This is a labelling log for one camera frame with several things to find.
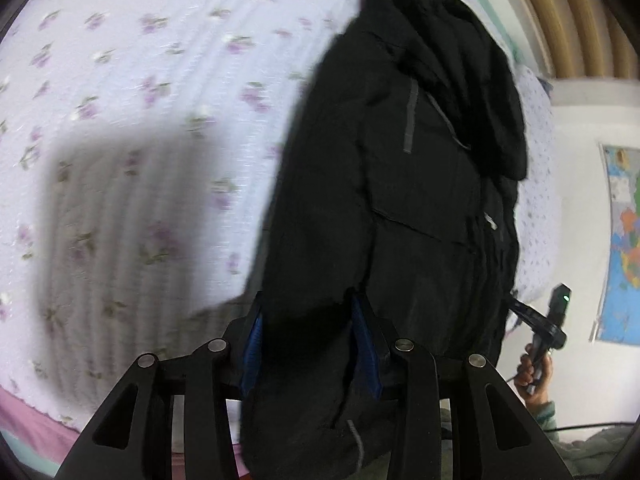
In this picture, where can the pink bed sheet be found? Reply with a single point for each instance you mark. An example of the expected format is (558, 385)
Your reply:
(50, 425)

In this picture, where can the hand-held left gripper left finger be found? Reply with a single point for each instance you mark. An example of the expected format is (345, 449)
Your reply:
(255, 342)

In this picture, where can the person's right hand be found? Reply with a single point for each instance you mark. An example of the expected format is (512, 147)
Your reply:
(535, 382)

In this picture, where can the person's right forearm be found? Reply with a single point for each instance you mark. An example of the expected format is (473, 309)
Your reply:
(545, 417)

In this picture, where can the grey green cloth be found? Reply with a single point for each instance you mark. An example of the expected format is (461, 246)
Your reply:
(595, 455)

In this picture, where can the colourful wall map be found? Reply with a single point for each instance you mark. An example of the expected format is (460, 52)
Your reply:
(625, 245)

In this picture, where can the white floral bedspread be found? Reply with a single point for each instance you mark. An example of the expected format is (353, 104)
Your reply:
(150, 135)

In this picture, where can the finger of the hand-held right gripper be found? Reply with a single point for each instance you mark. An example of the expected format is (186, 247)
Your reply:
(527, 312)

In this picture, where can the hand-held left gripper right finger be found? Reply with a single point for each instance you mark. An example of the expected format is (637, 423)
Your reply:
(367, 357)

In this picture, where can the black hooded jacket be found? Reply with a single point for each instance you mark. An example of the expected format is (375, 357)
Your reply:
(400, 185)

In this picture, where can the green bed sheet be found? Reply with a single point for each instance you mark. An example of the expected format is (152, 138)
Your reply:
(482, 5)

